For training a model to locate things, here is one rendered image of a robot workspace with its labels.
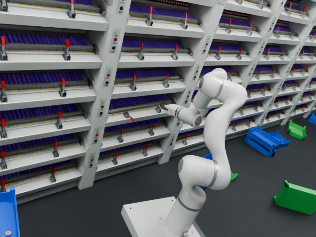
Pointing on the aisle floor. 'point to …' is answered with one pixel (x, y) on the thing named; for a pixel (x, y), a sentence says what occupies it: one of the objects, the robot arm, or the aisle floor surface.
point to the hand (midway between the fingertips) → (163, 105)
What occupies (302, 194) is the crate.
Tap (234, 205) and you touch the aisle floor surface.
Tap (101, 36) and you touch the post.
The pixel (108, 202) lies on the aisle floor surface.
